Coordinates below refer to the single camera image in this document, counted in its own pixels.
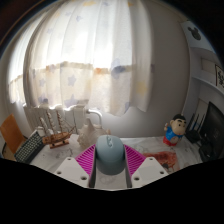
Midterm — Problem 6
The dark mechanical keyboard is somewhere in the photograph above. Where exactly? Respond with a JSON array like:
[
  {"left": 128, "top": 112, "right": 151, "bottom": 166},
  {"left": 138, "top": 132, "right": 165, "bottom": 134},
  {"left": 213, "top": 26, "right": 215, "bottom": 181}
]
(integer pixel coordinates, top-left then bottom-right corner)
[{"left": 13, "top": 130, "right": 44, "bottom": 164}]

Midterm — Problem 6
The orange wooden chair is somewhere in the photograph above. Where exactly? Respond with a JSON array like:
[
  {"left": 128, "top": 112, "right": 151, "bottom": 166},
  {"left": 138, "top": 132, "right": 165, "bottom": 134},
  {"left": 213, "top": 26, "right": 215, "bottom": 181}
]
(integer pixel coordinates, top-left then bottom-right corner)
[{"left": 0, "top": 113, "right": 27, "bottom": 156}]

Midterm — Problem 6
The white printed tablecloth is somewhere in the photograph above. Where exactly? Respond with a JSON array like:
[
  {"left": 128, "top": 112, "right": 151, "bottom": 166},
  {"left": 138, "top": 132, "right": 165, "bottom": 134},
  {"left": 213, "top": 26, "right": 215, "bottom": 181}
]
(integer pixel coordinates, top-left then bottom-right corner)
[{"left": 29, "top": 134, "right": 204, "bottom": 191}]

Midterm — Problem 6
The cartoon boy figurine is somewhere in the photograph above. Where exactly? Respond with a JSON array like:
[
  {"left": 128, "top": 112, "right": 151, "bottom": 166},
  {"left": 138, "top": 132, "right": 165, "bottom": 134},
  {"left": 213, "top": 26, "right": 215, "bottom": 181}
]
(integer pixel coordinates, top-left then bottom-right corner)
[{"left": 162, "top": 113, "right": 188, "bottom": 147}]

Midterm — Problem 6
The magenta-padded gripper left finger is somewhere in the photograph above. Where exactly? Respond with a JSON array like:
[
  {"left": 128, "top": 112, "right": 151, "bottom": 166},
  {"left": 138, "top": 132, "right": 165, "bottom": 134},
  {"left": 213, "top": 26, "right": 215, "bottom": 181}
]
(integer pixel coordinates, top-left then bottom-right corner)
[{"left": 53, "top": 143, "right": 98, "bottom": 189}]

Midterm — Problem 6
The light blue computer mouse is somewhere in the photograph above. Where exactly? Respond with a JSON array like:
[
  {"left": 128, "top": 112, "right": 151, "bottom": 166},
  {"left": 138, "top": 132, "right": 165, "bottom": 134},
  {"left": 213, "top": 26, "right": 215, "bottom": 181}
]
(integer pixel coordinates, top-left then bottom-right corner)
[{"left": 94, "top": 134, "right": 126, "bottom": 176}]

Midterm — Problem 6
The wooden model sailing ship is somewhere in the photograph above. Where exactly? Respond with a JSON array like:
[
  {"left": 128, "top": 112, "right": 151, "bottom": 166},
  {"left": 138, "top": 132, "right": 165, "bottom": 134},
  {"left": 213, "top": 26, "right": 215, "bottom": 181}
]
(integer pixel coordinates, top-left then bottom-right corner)
[{"left": 39, "top": 111, "right": 78, "bottom": 149}]

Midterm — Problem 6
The large white conch shell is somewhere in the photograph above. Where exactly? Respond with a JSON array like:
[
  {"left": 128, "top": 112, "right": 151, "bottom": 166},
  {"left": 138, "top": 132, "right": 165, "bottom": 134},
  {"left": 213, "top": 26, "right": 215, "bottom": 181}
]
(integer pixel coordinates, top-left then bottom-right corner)
[{"left": 77, "top": 117, "right": 112, "bottom": 149}]

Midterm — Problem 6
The white wall shelf unit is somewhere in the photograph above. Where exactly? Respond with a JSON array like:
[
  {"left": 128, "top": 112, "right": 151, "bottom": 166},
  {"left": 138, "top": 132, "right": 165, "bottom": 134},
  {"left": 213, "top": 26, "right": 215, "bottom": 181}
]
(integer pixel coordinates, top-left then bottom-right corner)
[{"left": 181, "top": 19, "right": 224, "bottom": 134}]

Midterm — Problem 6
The black computer monitor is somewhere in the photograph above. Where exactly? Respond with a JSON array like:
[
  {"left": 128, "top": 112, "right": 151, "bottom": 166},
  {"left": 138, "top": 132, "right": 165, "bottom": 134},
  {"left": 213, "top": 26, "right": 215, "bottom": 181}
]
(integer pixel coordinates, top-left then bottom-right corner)
[{"left": 199, "top": 101, "right": 224, "bottom": 163}]

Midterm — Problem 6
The white radiator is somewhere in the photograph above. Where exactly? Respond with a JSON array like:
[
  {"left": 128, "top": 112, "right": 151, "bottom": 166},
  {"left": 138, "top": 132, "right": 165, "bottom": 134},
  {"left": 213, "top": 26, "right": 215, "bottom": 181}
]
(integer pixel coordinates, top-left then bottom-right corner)
[{"left": 23, "top": 103, "right": 103, "bottom": 136}]

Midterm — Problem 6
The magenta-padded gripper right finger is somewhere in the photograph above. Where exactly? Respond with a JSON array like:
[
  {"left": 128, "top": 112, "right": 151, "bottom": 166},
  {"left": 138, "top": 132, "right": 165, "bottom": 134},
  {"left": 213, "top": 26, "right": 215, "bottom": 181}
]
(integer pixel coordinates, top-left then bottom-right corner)
[{"left": 123, "top": 143, "right": 169, "bottom": 189}]

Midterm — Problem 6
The black router with antennas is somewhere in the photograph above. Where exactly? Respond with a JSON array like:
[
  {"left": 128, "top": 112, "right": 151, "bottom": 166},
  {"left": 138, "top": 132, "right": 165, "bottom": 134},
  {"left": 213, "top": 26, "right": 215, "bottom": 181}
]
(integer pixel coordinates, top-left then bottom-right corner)
[{"left": 184, "top": 113, "right": 205, "bottom": 144}]

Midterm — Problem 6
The white star-print curtain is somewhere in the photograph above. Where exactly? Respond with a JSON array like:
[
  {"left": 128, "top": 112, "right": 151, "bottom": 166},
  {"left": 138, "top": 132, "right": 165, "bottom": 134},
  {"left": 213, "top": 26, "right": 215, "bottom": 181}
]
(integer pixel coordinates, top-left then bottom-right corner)
[{"left": 8, "top": 0, "right": 156, "bottom": 118}]

